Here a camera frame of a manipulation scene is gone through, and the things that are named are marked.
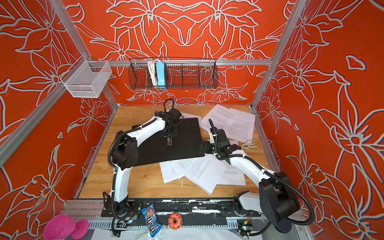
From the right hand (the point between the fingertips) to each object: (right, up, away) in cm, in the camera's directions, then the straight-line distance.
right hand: (202, 145), depth 86 cm
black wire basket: (-14, +46, +12) cm, 50 cm away
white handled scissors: (+31, -2, +9) cm, 33 cm away
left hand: (-19, +6, +9) cm, 22 cm away
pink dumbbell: (-62, -31, -23) cm, 73 cm away
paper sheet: (+16, +18, +29) cm, 37 cm away
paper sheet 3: (+17, -17, -2) cm, 25 cm away
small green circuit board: (+20, -36, -17) cm, 45 cm away
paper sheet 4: (+1, -16, 0) cm, 16 cm away
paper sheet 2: (+30, +10, +21) cm, 38 cm away
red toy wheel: (-14, -33, -17) cm, 39 cm away
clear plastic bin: (-73, +41, +6) cm, 84 cm away
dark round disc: (+36, -34, -18) cm, 53 cm away
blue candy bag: (-23, -34, -19) cm, 46 cm away
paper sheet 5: (-19, -17, 0) cm, 25 cm away
